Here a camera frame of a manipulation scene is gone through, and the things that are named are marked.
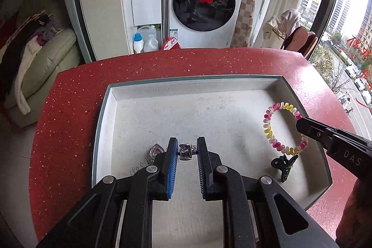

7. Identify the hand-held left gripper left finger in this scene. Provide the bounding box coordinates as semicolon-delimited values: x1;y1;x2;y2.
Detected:
36;137;179;248

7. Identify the black hair claw clip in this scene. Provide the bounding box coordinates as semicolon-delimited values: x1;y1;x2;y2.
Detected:
271;154;299;183

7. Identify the beige bag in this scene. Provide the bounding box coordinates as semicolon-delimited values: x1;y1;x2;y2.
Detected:
263;16;291;49

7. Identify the silver charm bracelet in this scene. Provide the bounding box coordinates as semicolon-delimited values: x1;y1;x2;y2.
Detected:
148;143;199;162

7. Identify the white bottle with blue cap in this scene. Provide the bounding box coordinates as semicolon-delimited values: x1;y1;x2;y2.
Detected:
133;33;143;54

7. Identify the clear plastic jug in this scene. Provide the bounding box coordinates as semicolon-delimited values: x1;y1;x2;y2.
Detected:
136;24;157;40

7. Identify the red window decal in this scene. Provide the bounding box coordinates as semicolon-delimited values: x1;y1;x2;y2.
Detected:
346;33;372;110

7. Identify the pink cloth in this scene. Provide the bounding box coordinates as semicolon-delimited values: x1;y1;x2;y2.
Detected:
280;9;300;31

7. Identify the checkered cloth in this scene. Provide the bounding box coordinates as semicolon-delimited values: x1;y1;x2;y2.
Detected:
232;0;258;48

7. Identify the white garment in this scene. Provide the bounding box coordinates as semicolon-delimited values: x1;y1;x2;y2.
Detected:
14;39;44;115

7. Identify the pink yellow spiral hair tie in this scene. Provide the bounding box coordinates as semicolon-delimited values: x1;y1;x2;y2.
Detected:
263;102;309;155

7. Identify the white shallow tray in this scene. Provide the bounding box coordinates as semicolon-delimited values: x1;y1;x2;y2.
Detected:
91;75;333;209

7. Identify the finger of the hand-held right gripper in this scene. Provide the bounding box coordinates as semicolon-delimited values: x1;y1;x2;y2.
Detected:
296;117;336;150

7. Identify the clear plastic bottle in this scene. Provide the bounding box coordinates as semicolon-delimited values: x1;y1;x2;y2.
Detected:
143;34;159;53

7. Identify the red handled mop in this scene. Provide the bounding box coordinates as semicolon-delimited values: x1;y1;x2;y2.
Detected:
146;0;181;50

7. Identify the black window frame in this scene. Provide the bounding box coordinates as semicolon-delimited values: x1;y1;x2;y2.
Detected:
308;0;345;63

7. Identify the white washing machine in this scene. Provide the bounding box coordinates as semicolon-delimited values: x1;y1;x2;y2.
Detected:
167;0;247;49

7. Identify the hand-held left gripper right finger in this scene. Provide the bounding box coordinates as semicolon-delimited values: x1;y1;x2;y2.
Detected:
196;136;338;248

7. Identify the beige sofa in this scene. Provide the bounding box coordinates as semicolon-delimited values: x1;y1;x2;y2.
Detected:
4;0;81;118

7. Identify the person's right forearm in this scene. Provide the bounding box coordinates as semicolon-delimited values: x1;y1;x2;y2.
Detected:
335;178;372;247

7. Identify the pile of clothes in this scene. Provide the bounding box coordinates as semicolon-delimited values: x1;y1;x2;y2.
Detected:
0;11;63;109

